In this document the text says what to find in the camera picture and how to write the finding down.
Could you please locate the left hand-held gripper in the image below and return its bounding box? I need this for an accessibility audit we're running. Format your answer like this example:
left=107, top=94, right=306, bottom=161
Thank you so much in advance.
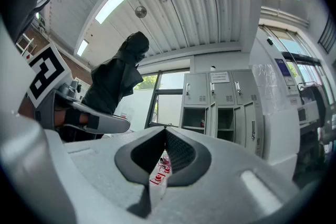
left=25, top=44, right=131, bottom=135

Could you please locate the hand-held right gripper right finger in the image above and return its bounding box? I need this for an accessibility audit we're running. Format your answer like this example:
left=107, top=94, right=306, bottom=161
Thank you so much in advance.
left=146, top=125, right=301, bottom=224

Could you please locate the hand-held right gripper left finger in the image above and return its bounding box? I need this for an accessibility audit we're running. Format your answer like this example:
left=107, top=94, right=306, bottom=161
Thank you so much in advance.
left=44, top=125, right=166, bottom=224

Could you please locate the grey metal locker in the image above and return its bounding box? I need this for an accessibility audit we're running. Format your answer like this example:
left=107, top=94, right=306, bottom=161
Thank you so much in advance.
left=180, top=69, right=265, bottom=158

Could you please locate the person's left forearm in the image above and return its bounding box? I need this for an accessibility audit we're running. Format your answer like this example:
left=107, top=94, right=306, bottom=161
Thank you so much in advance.
left=17, top=98, right=35, bottom=119

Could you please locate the person's left hand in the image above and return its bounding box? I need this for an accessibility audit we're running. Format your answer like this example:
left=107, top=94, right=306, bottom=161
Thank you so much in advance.
left=54, top=109, right=89, bottom=127

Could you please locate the black-framed window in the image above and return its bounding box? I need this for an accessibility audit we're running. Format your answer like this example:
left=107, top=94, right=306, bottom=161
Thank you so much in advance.
left=133, top=68, right=190, bottom=130

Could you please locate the short ceiling light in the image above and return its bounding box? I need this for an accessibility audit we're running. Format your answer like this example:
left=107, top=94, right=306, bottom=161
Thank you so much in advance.
left=76, top=39, right=89, bottom=57

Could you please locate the white kiosk machine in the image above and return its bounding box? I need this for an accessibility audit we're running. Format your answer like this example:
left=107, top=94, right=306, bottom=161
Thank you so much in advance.
left=248, top=30, right=301, bottom=179

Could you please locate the white paper sign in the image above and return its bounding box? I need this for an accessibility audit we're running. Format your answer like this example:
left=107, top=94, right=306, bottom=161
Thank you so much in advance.
left=209, top=71, right=230, bottom=84

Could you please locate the round ceiling fixture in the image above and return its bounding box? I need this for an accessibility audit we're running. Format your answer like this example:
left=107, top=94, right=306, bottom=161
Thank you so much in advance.
left=134, top=5, right=148, bottom=19

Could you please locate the long ceiling light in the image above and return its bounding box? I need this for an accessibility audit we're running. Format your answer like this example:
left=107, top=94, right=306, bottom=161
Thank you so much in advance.
left=94, top=0, right=148, bottom=25

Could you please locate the large side window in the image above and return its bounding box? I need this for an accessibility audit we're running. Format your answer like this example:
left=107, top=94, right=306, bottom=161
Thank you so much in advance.
left=258, top=23, right=334, bottom=104

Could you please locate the grey machine with black frame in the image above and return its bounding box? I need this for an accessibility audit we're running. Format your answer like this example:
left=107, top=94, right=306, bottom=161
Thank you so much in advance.
left=296, top=81, right=334, bottom=141

